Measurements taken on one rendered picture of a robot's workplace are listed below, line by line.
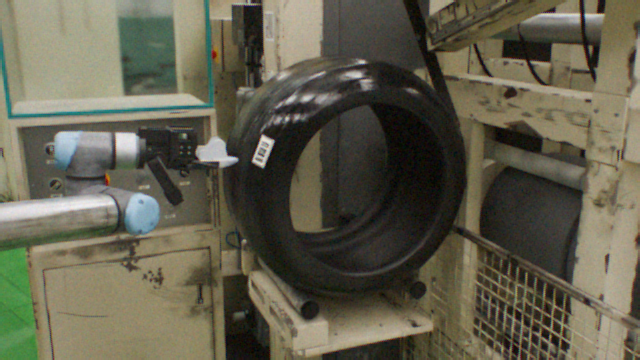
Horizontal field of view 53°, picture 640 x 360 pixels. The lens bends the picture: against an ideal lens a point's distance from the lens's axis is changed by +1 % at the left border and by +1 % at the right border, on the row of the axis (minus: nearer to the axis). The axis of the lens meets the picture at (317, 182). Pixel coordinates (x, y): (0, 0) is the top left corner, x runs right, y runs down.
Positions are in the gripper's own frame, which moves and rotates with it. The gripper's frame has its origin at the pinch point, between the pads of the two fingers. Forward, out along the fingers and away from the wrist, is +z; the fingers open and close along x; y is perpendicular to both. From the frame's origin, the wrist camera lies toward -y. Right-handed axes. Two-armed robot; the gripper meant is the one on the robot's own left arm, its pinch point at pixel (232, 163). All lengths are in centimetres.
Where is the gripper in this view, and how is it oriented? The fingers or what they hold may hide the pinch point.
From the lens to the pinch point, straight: 138.9
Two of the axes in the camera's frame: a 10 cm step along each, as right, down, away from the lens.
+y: 1.0, -9.7, -2.4
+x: -3.7, -2.6, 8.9
